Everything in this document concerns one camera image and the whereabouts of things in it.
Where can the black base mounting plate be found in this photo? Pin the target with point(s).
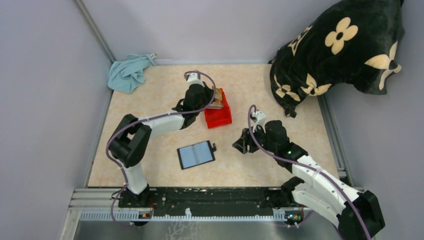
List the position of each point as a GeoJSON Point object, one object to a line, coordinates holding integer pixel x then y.
{"type": "Point", "coordinates": [212, 201]}

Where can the light blue cloth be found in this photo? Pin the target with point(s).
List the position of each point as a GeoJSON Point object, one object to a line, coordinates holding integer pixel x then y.
{"type": "Point", "coordinates": [125, 76]}

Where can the stack of credit cards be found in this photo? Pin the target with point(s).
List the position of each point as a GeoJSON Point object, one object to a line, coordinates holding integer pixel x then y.
{"type": "Point", "coordinates": [216, 105]}

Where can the aluminium front rail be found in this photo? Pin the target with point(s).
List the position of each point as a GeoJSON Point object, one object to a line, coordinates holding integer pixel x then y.
{"type": "Point", "coordinates": [101, 204]}

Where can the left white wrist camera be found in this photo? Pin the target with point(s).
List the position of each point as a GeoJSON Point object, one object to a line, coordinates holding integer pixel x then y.
{"type": "Point", "coordinates": [193, 78]}

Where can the black leather card holder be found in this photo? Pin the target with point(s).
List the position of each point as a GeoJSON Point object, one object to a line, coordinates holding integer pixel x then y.
{"type": "Point", "coordinates": [196, 154]}

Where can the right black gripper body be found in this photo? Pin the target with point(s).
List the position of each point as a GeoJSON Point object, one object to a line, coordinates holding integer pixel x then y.
{"type": "Point", "coordinates": [262, 138]}

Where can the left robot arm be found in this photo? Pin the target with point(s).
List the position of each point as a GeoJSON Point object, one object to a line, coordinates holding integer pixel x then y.
{"type": "Point", "coordinates": [128, 144]}

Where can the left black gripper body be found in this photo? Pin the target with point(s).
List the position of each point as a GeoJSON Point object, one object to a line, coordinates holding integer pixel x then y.
{"type": "Point", "coordinates": [207, 96]}

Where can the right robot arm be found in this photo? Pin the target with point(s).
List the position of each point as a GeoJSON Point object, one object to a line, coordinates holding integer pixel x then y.
{"type": "Point", "coordinates": [356, 215]}

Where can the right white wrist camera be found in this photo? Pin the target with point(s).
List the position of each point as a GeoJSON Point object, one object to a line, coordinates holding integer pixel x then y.
{"type": "Point", "coordinates": [258, 118]}

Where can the black floral blanket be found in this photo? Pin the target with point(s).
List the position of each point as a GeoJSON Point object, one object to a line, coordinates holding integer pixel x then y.
{"type": "Point", "coordinates": [353, 42]}

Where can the red plastic bin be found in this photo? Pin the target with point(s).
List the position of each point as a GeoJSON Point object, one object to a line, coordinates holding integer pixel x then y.
{"type": "Point", "coordinates": [219, 117]}

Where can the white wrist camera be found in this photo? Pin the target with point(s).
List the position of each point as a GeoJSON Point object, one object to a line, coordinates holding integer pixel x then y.
{"type": "Point", "coordinates": [193, 78]}
{"type": "Point", "coordinates": [258, 118]}

